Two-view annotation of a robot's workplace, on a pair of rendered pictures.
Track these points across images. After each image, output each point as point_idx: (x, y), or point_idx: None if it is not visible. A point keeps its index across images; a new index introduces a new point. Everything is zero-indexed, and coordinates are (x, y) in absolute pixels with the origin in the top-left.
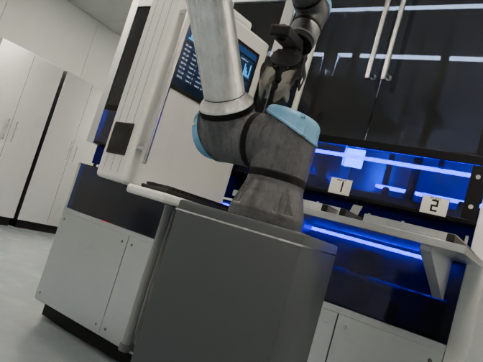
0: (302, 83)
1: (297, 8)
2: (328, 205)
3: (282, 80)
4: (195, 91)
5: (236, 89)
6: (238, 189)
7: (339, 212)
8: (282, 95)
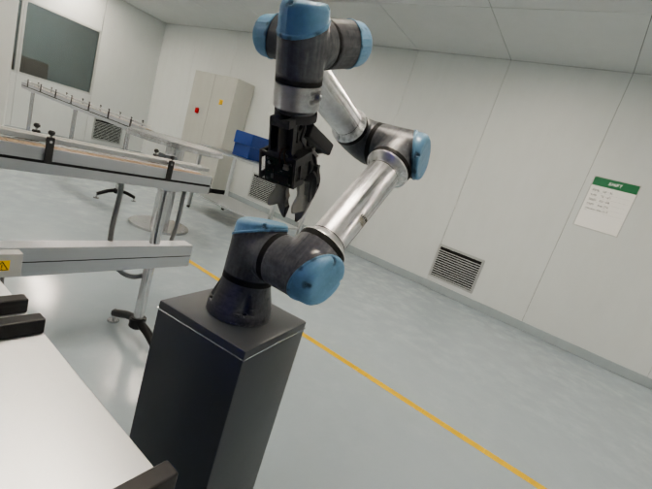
0: (260, 164)
1: (326, 69)
2: (34, 313)
3: (288, 188)
4: None
5: (318, 230)
6: (271, 299)
7: (27, 307)
8: (278, 205)
